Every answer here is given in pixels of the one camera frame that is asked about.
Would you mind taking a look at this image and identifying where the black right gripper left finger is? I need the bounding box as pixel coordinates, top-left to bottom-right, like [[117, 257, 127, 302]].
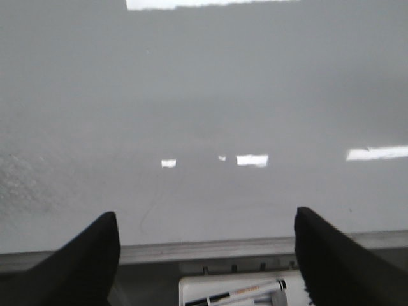
[[1, 212, 120, 305]]

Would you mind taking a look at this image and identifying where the large white whiteboard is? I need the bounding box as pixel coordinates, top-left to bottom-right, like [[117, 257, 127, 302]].
[[1, 1, 407, 254]]

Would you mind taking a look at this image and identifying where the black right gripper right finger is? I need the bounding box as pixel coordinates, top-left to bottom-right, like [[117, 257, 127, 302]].
[[294, 207, 407, 305]]

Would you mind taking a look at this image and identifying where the marker lying in tray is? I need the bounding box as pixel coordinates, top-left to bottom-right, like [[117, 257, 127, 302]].
[[184, 279, 287, 305]]

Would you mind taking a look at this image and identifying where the white wall-mounted marker tray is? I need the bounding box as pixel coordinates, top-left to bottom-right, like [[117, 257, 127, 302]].
[[178, 270, 312, 305]]

